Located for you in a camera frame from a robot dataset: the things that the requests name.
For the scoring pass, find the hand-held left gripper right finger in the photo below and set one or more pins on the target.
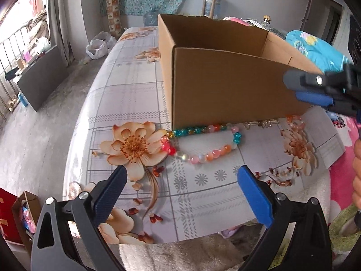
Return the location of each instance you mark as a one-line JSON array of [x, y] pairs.
[[253, 197]]

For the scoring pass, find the small mushroom ornament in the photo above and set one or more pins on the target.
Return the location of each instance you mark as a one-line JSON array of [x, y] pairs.
[[267, 19]]

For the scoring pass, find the floral tablecloth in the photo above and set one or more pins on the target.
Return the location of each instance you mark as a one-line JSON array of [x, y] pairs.
[[197, 192]]

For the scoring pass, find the red box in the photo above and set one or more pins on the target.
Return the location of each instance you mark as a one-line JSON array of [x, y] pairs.
[[8, 217]]

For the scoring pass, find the grey door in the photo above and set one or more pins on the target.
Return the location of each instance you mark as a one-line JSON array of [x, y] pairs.
[[327, 17]]

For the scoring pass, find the green fuzzy cloth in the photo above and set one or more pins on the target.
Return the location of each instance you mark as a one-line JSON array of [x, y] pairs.
[[344, 231]]

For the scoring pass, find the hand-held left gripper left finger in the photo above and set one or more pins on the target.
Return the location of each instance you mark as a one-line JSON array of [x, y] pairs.
[[111, 194]]

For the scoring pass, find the grey patterned cloth bundle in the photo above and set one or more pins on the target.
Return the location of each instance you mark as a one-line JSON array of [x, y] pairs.
[[277, 29]]

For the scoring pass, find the wooden chair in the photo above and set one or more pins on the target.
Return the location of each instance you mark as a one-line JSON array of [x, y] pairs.
[[203, 2]]

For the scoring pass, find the dark grey board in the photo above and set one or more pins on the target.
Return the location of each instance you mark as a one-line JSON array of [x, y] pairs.
[[42, 79]]

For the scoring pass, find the blue printed quilt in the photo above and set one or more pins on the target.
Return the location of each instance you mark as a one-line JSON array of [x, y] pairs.
[[313, 48]]

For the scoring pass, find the person's right hand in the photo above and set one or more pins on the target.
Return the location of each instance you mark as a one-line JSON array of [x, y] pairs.
[[357, 172]]

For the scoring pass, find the brown cardboard box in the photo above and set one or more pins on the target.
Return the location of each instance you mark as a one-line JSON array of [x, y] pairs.
[[225, 90]]

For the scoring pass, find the white fluffy blanket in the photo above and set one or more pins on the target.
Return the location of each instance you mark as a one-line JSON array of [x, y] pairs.
[[169, 257]]

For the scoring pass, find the blue plastic bundle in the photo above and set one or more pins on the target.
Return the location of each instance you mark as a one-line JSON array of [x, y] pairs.
[[211, 7]]

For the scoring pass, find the blue water jug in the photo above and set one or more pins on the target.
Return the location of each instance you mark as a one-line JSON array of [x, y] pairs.
[[151, 18]]

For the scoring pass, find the small open cardboard box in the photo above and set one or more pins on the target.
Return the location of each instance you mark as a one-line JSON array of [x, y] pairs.
[[19, 203]]

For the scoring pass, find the white plastic bag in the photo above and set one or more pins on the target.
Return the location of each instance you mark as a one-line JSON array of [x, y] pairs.
[[97, 46]]

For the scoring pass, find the checked patterned tall box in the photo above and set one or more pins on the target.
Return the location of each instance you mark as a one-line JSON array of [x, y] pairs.
[[114, 14]]

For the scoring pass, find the grey curtain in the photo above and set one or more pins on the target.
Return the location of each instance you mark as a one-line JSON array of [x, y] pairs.
[[60, 19]]

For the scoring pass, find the metal railing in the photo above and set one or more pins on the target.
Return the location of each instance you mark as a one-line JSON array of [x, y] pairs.
[[6, 50]]

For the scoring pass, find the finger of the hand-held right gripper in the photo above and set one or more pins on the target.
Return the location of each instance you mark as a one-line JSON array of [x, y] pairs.
[[313, 98], [310, 79]]

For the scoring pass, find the pink floral quilt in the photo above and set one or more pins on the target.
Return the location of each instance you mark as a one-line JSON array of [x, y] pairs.
[[342, 152]]

